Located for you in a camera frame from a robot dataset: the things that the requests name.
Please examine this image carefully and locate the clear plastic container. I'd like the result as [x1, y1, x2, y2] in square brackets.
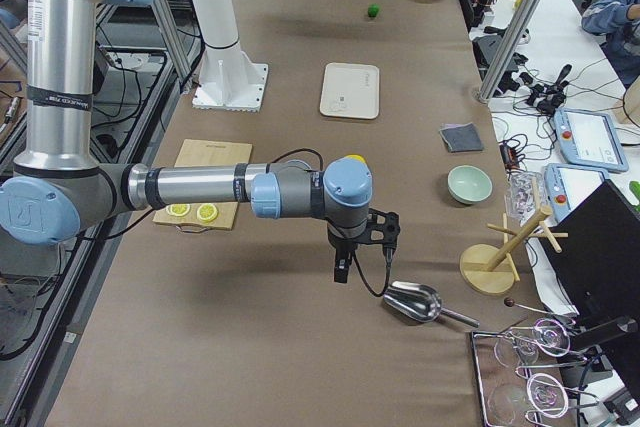
[505, 171, 548, 221]

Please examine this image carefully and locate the lemon slice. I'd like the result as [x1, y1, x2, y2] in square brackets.
[196, 203, 219, 223]
[165, 203, 191, 218]

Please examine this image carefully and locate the blue teach pendant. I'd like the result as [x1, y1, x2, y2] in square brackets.
[553, 107, 629, 173]
[544, 163, 610, 223]

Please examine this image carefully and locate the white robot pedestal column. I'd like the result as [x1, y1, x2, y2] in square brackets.
[192, 0, 269, 112]

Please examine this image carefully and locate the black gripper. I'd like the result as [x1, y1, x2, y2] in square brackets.
[327, 225, 358, 283]

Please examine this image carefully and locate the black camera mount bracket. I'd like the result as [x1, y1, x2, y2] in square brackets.
[358, 208, 401, 252]

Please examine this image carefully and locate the grey folded cloth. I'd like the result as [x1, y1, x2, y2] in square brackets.
[439, 123, 484, 153]

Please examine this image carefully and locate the wire glass rack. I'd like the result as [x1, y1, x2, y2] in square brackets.
[470, 317, 600, 426]

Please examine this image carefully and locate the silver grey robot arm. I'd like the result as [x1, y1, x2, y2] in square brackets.
[1, 0, 376, 283]

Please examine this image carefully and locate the yellow lemon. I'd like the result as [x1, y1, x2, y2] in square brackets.
[345, 154, 366, 165]

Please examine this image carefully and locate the metal scoop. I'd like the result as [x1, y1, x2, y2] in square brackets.
[383, 280, 480, 328]

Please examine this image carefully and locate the aluminium frame post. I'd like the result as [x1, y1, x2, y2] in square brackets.
[477, 0, 540, 104]

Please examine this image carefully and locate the mint green bowl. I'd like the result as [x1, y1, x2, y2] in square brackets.
[447, 165, 493, 205]

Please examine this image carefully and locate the green lime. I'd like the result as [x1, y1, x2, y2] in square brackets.
[367, 4, 380, 18]

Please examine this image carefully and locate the cream rectangular tray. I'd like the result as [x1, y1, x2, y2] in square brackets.
[319, 62, 380, 120]

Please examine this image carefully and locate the wooden cutting board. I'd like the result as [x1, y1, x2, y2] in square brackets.
[153, 139, 253, 232]

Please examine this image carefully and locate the wooden mug tree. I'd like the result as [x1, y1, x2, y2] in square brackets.
[459, 178, 568, 296]

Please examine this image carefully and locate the black monitor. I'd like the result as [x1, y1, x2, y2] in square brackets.
[544, 180, 639, 399]

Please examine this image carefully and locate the seated person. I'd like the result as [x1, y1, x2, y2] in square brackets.
[581, 0, 639, 88]

